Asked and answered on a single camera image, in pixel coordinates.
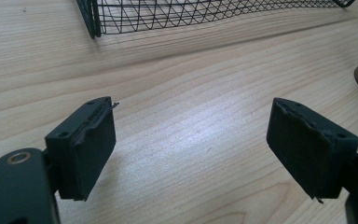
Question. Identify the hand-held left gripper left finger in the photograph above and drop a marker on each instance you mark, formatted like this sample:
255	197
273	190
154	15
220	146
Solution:
84	155

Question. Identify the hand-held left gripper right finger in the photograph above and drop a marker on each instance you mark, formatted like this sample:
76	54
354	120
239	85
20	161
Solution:
304	149

